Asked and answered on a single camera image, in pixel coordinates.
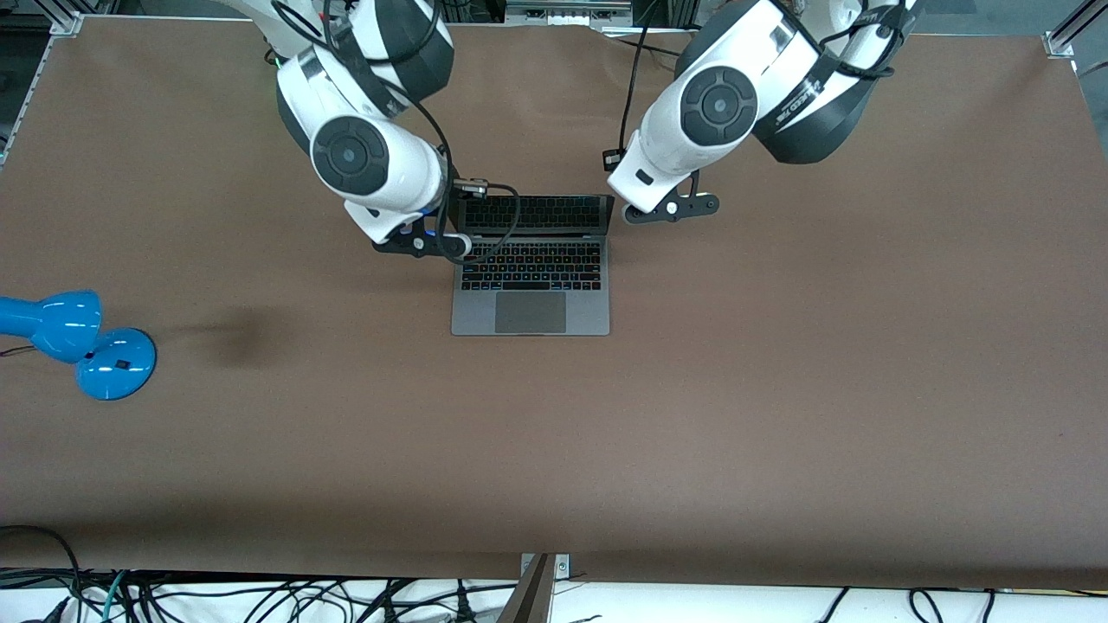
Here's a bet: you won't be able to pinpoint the long black table cable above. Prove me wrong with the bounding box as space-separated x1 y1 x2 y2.
606 33 685 57

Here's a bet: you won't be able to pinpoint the grey laptop with black keyboard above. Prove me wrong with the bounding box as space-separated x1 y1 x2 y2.
450 194 616 337

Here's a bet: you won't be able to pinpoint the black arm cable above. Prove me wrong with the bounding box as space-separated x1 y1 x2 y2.
618 0 667 157
273 0 522 266

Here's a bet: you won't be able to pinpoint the blue desk lamp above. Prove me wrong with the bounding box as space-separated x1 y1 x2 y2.
0 290 158 401

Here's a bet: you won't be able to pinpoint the black looped cable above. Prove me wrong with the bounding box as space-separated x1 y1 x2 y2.
0 525 83 623

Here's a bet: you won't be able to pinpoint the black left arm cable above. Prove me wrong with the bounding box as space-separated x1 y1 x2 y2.
618 0 667 157

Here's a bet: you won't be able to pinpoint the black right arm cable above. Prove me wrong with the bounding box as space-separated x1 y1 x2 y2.
273 0 522 266

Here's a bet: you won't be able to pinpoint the teal cable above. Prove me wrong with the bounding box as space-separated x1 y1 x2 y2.
102 571 129 623

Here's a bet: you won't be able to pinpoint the tangled black cables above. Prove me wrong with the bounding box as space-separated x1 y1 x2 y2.
82 575 520 623

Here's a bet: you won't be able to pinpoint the grey power strip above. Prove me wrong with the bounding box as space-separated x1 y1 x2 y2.
505 0 635 29

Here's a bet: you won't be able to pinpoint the dark camera post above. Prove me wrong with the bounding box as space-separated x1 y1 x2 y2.
498 554 557 623

